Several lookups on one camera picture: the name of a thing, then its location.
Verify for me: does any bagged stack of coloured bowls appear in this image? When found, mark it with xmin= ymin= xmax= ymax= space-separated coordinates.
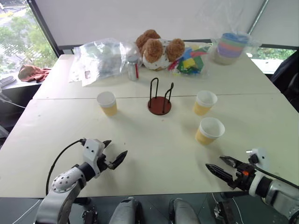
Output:
xmin=208 ymin=31 xmax=260 ymax=66

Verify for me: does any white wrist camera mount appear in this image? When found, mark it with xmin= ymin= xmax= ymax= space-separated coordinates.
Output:
xmin=82 ymin=138 xmax=106 ymax=180
xmin=246 ymin=147 xmax=270 ymax=198

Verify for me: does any grey flat object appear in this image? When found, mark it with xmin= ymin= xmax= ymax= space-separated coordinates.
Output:
xmin=0 ymin=75 xmax=17 ymax=86

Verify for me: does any brown white plush toy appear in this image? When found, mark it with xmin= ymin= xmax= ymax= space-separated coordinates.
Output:
xmin=135 ymin=29 xmax=186 ymax=71

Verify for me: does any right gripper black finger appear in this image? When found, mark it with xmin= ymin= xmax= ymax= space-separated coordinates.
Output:
xmin=219 ymin=155 xmax=239 ymax=168
xmin=205 ymin=163 xmax=235 ymax=185

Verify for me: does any yellow white paper cup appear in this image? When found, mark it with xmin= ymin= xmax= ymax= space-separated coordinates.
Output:
xmin=195 ymin=117 xmax=226 ymax=146
xmin=192 ymin=90 xmax=218 ymax=116
xmin=96 ymin=91 xmax=118 ymax=117

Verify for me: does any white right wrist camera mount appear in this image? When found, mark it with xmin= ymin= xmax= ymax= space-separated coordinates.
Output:
xmin=246 ymin=147 xmax=270 ymax=198

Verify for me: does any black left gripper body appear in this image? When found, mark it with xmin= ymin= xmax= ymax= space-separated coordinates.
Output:
xmin=97 ymin=147 xmax=117 ymax=174

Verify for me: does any clear plastic bag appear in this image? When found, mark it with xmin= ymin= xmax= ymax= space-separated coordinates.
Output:
xmin=69 ymin=37 xmax=141 ymax=87

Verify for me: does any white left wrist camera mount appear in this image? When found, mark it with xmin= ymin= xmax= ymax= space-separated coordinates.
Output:
xmin=82 ymin=138 xmax=106 ymax=180

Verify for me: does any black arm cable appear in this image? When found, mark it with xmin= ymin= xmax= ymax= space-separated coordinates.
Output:
xmin=254 ymin=163 xmax=299 ymax=190
xmin=45 ymin=139 xmax=86 ymax=197

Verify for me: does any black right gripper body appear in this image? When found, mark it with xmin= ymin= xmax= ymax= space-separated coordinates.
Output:
xmin=227 ymin=163 xmax=257 ymax=191

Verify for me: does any black window frame post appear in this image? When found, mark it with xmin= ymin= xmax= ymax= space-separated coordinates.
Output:
xmin=26 ymin=0 xmax=59 ymax=59

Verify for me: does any grey rounded shape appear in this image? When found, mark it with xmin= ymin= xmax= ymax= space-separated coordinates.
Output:
xmin=109 ymin=196 xmax=143 ymax=224
xmin=169 ymin=198 xmax=201 ymax=224

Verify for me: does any small black bracket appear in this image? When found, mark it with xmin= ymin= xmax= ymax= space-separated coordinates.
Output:
xmin=213 ymin=200 xmax=235 ymax=224
xmin=81 ymin=209 xmax=98 ymax=224

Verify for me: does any black chair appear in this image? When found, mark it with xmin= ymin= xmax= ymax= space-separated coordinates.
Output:
xmin=270 ymin=49 xmax=299 ymax=104

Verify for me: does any red-brown cloth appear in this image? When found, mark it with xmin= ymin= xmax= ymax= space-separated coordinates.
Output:
xmin=18 ymin=64 xmax=51 ymax=84

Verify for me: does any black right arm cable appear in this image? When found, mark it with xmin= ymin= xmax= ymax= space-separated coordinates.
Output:
xmin=254 ymin=163 xmax=299 ymax=190

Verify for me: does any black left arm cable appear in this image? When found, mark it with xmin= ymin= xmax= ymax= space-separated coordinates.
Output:
xmin=45 ymin=139 xmax=86 ymax=197

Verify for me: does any red cup holder stand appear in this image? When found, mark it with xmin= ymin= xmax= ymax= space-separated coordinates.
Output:
xmin=147 ymin=77 xmax=175 ymax=116

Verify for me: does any bag of colourful blocks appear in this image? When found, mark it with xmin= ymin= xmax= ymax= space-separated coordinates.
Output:
xmin=167 ymin=45 xmax=210 ymax=77

